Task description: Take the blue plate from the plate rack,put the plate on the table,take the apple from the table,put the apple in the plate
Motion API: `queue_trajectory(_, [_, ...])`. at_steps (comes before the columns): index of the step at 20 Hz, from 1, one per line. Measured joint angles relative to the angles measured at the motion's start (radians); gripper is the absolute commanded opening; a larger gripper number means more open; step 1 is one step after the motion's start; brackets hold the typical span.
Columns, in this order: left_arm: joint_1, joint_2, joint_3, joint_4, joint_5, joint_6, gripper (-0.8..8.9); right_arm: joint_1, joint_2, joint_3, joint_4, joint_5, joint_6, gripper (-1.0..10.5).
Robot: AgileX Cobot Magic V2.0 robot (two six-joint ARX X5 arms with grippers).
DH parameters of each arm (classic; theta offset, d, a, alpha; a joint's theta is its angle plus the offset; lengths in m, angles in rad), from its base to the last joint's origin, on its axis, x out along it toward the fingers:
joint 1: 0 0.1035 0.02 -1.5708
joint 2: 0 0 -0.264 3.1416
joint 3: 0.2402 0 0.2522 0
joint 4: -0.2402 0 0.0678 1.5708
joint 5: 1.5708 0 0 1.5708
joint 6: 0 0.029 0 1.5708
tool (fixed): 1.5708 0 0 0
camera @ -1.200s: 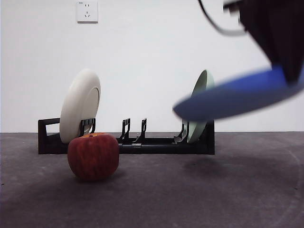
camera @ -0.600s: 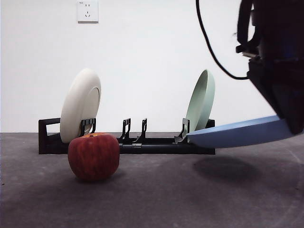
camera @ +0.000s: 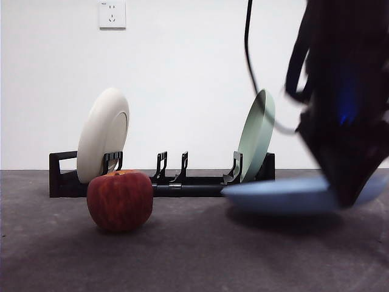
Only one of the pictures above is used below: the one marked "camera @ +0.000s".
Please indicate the white wall socket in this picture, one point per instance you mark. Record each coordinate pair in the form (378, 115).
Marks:
(112, 15)

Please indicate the green plate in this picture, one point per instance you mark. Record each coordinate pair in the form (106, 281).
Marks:
(255, 146)

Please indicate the blue plate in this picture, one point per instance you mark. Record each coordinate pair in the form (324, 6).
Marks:
(273, 197)

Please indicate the black plate rack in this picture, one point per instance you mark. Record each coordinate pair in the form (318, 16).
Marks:
(194, 189)

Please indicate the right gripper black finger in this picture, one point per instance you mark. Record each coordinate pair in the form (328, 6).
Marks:
(346, 176)

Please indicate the red apple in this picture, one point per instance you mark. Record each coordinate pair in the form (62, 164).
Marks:
(120, 200)

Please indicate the cream plate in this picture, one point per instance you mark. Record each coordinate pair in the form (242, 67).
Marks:
(100, 127)

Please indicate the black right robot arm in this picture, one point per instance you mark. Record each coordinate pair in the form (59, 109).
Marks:
(343, 45)

